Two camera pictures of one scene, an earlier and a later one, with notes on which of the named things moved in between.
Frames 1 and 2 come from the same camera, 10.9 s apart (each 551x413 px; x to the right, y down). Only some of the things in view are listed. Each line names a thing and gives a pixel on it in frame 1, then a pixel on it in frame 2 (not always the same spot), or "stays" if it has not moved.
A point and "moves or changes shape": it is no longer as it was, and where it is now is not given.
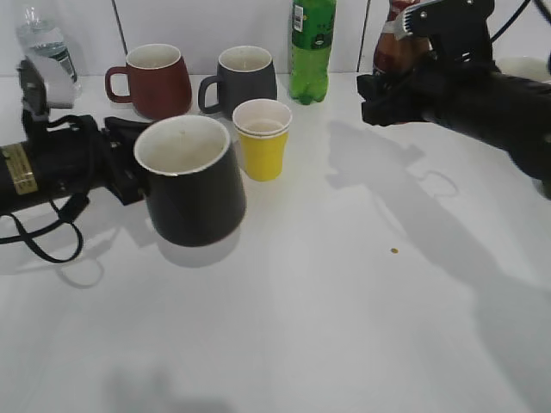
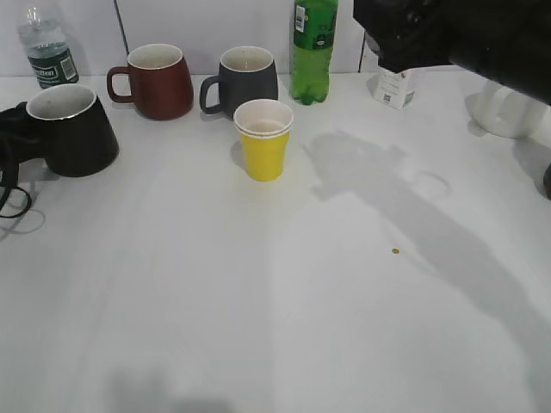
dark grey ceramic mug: x=244 y=73 stays
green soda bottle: x=312 y=43 stays
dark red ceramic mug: x=160 y=87 stays
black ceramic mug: x=193 y=182 moves or changes shape
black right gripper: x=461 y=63 → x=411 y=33
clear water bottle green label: x=46 y=46 stays
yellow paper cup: x=263 y=126 stays
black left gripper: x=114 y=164 → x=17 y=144
